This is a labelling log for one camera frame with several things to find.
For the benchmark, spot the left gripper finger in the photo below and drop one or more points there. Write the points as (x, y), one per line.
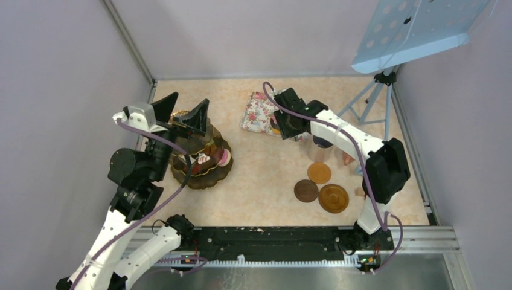
(163, 108)
(196, 120)

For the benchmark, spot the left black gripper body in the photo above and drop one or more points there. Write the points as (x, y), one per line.
(162, 152)

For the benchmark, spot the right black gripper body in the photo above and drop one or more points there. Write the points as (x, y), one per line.
(286, 128)

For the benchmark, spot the pink frosted donut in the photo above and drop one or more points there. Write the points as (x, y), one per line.
(225, 158)

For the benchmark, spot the dark wooden coaster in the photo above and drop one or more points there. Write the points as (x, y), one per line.
(306, 191)

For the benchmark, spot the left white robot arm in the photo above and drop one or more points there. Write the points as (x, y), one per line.
(136, 174)

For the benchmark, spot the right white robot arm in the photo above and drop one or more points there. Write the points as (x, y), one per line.
(384, 163)

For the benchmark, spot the floral serving tray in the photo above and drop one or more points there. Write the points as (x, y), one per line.
(258, 116)

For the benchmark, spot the light wooden coaster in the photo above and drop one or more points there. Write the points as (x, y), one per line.
(319, 173)

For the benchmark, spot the pink small cup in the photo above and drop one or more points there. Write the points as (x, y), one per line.
(347, 159)

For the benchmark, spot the light blue mug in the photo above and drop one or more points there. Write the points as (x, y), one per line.
(359, 170)

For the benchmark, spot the brown wooden lid coaster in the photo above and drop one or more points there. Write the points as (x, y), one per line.
(333, 198)

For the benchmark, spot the red owl snack packet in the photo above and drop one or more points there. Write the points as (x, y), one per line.
(359, 192)

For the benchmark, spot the grey tripod stand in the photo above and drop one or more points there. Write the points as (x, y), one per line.
(383, 80)

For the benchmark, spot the blue perforated stand tray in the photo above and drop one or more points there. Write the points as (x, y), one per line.
(407, 30)

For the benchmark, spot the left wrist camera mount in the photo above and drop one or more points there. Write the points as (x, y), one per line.
(140, 116)

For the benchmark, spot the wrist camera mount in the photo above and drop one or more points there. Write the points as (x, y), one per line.
(280, 91)
(140, 116)

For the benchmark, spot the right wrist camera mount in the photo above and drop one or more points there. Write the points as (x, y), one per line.
(280, 91)

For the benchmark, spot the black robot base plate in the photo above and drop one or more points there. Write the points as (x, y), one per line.
(284, 244)

